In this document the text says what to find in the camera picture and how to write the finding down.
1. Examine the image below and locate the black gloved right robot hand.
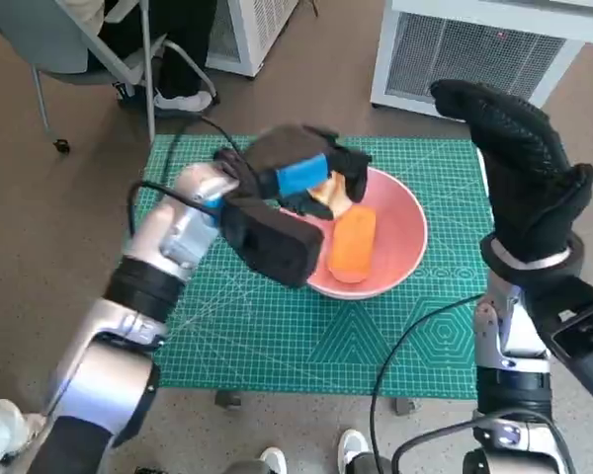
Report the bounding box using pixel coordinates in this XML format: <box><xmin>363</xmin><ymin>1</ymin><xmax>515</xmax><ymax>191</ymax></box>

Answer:
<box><xmin>428</xmin><ymin>78</ymin><xmax>593</xmax><ymax>266</ymax></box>

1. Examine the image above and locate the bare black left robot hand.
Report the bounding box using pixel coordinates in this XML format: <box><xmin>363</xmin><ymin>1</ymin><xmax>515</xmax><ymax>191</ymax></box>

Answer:
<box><xmin>246</xmin><ymin>123</ymin><xmax>375</xmax><ymax>221</ymax></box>

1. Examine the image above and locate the round toy bread bun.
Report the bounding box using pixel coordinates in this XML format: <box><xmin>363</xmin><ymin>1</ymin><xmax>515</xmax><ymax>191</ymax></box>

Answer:
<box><xmin>308</xmin><ymin>175</ymin><xmax>352</xmax><ymax>221</ymax></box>

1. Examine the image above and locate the long orange toy bread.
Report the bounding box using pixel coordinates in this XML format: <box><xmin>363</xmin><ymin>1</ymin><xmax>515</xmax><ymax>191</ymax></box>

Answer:
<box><xmin>325</xmin><ymin>205</ymin><xmax>379</xmax><ymax>283</ymax></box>

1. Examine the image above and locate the pink bowl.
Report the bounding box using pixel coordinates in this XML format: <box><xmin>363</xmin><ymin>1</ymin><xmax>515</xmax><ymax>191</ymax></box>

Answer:
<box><xmin>296</xmin><ymin>166</ymin><xmax>430</xmax><ymax>301</ymax></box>

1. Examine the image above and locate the small white mesh appliance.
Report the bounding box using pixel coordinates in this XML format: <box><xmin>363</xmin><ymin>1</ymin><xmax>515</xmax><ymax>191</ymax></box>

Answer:
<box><xmin>205</xmin><ymin>0</ymin><xmax>305</xmax><ymax>78</ymax></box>

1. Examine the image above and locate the large white mesh appliance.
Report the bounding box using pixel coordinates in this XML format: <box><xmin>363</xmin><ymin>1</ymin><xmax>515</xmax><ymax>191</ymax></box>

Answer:
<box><xmin>369</xmin><ymin>0</ymin><xmax>593</xmax><ymax>119</ymax></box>

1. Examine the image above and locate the seated person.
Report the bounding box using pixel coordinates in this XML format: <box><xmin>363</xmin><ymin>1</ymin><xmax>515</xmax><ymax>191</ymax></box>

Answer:
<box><xmin>61</xmin><ymin>0</ymin><xmax>221</xmax><ymax>115</ymax></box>

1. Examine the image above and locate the green cutting mat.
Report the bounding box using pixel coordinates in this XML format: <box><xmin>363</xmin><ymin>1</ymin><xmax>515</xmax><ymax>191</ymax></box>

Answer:
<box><xmin>142</xmin><ymin>133</ymin><xmax>493</xmax><ymax>400</ymax></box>

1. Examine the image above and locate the grey office chair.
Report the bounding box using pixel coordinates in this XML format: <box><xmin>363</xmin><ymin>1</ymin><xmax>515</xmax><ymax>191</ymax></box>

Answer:
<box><xmin>0</xmin><ymin>0</ymin><xmax>221</xmax><ymax>154</ymax></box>

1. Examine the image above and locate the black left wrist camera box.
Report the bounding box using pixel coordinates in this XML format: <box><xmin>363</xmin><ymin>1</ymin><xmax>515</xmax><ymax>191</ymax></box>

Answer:
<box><xmin>219</xmin><ymin>195</ymin><xmax>326</xmax><ymax>290</ymax></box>

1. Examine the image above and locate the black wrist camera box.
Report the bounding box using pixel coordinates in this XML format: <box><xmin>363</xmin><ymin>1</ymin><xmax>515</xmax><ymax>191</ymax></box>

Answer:
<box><xmin>521</xmin><ymin>276</ymin><xmax>593</xmax><ymax>401</ymax></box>
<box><xmin>219</xmin><ymin>195</ymin><xmax>326</xmax><ymax>290</ymax></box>

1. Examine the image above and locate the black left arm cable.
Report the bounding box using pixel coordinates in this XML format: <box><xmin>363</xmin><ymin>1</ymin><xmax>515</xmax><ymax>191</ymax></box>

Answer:
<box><xmin>127</xmin><ymin>116</ymin><xmax>258</xmax><ymax>238</ymax></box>

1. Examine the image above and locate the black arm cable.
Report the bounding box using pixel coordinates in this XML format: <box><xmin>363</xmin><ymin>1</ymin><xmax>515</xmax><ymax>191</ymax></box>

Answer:
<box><xmin>369</xmin><ymin>293</ymin><xmax>574</xmax><ymax>474</ymax></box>
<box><xmin>127</xmin><ymin>116</ymin><xmax>258</xmax><ymax>238</ymax></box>

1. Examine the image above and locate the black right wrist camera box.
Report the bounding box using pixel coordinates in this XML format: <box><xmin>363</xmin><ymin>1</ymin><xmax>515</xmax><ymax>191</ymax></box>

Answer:
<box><xmin>521</xmin><ymin>276</ymin><xmax>593</xmax><ymax>401</ymax></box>

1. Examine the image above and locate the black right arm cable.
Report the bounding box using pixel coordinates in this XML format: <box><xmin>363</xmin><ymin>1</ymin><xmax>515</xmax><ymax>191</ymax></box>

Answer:
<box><xmin>369</xmin><ymin>293</ymin><xmax>574</xmax><ymax>474</ymax></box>

